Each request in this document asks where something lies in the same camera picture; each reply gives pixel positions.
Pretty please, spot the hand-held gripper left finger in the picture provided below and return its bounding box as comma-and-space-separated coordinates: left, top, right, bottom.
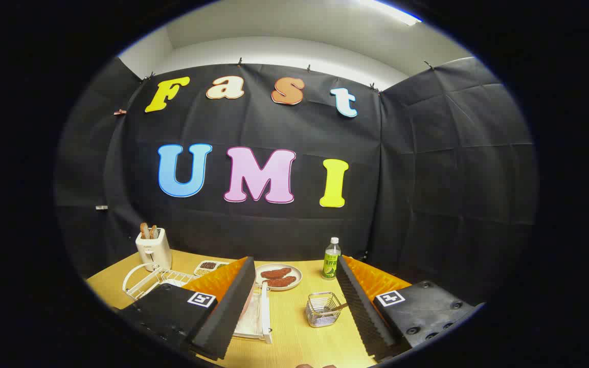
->
118, 257, 257, 361

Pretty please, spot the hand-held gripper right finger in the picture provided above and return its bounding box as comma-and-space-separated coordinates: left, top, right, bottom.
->
336, 256, 479, 361

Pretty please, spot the white wire dish rack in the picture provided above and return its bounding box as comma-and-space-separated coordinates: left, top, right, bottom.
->
122, 262, 274, 344

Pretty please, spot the silver wire basket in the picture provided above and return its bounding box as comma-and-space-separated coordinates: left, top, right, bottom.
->
306, 292, 344, 328

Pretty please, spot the beige round food dish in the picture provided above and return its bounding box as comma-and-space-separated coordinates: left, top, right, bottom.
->
255, 263, 303, 291

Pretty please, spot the white divided snack tray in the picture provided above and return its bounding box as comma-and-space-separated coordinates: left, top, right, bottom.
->
194, 260, 230, 277

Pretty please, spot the green label drink bottle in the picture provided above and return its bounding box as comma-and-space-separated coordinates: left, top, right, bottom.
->
322, 237, 342, 280

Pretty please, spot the black backdrop cloth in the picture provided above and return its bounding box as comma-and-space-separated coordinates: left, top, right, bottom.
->
54, 56, 538, 307

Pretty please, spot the white toaster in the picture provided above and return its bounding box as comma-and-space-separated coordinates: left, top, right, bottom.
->
135, 227, 172, 271

